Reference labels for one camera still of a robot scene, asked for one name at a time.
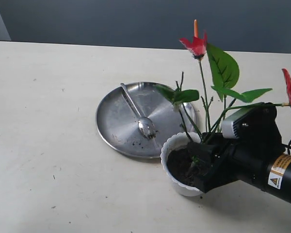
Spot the artificial red anthurium plant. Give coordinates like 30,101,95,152
156,32,291,155

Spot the stainless steel spoon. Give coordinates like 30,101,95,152
120,83,156,140

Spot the dark potting soil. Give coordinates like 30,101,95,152
166,148,200,186

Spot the round stainless steel plate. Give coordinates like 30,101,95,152
96,82,198,159

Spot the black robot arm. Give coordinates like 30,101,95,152
188,134,291,204

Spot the white scalloped plastic pot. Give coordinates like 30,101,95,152
160,132,204,197

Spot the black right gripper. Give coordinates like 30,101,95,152
187,133,264,193

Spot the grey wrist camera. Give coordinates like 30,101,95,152
221,102,282,151

